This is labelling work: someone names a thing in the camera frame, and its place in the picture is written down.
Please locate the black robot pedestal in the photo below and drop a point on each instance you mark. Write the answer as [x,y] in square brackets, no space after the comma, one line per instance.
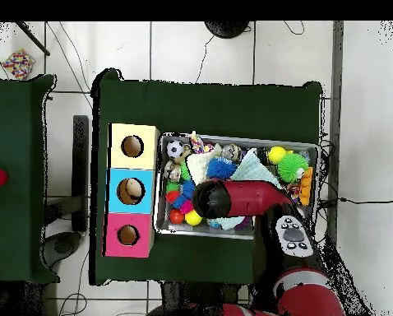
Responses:
[190,296]

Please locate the dark green table cloth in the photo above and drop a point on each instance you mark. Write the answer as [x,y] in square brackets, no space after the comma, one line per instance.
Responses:
[209,108]

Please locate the dark green side table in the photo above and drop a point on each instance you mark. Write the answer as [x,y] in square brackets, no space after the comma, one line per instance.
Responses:
[12,131]

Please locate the multicolour fuzzy caterpillar toy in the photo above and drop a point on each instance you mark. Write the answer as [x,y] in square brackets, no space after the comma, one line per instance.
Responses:
[180,201]

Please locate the blue fuzzy ball with eyes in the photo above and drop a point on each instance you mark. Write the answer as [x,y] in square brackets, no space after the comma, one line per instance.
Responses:
[221,168]

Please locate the black round stand base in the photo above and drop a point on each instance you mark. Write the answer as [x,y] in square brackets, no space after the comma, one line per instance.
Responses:
[227,29]

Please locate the cream waffle cloth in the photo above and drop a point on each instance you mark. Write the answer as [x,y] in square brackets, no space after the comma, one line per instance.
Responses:
[198,166]

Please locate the red smooth ball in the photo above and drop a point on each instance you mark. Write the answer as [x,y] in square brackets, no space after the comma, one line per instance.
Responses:
[176,216]

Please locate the black and white soccer ball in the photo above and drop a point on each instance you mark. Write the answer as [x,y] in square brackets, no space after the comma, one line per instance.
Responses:
[175,148]

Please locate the black slanted rod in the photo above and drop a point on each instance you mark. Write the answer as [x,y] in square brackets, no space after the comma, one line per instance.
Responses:
[33,39]

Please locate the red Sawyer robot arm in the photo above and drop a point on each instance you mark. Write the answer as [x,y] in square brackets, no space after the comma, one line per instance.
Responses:
[252,199]

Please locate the mint green waffle cloth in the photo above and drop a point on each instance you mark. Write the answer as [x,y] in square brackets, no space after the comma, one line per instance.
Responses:
[252,169]

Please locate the colourful bean bag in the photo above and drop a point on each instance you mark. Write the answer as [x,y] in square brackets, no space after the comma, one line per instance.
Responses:
[18,63]

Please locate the wooden box with three holes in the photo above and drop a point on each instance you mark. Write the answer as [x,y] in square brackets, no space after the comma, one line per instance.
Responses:
[134,207]

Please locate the green fuzzy ball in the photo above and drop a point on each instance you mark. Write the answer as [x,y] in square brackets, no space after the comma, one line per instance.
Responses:
[293,166]

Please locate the multicolour patterned cloth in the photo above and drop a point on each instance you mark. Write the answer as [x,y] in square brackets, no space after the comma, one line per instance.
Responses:
[199,146]

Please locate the yellow smooth ball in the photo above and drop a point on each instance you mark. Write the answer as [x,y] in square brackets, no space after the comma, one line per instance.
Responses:
[193,218]

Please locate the yellow tennis ball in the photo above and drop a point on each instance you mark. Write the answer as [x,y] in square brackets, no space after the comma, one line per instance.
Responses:
[277,154]

